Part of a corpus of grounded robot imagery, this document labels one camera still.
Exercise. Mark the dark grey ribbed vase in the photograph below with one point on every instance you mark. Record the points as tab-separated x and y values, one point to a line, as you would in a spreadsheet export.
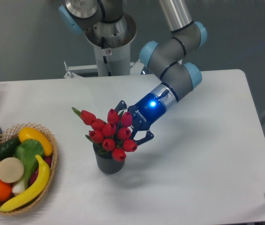
105	161

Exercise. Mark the yellow banana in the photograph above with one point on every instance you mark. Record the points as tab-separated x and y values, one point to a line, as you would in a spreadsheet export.
33	191

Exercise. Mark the red tulip bouquet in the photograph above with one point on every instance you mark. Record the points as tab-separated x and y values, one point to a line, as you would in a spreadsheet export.
113	139

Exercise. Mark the beige round disc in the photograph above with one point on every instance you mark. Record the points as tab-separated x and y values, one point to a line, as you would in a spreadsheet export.
11	170

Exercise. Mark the yellow squash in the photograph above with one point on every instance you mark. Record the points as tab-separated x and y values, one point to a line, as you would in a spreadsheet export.
32	133

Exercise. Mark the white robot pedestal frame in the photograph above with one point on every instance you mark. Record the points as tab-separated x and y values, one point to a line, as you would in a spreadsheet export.
109	62

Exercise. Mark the purple red vegetable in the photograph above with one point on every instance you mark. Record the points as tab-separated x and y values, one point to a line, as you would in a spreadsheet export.
48	160

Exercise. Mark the woven wicker basket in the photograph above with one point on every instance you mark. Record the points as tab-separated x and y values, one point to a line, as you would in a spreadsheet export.
14	131

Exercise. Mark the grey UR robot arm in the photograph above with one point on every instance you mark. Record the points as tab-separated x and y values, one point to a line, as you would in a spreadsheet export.
110	31

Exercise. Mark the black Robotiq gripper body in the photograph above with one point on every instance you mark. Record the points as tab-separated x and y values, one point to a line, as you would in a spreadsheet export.
146	111

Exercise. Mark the green cucumber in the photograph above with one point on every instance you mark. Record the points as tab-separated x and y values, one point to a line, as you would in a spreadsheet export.
8	147

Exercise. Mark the green bok choy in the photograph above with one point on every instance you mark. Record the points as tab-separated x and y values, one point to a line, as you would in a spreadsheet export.
26	153

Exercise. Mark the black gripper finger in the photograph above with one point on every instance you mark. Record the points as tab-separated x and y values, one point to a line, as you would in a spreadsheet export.
121	108
148	136

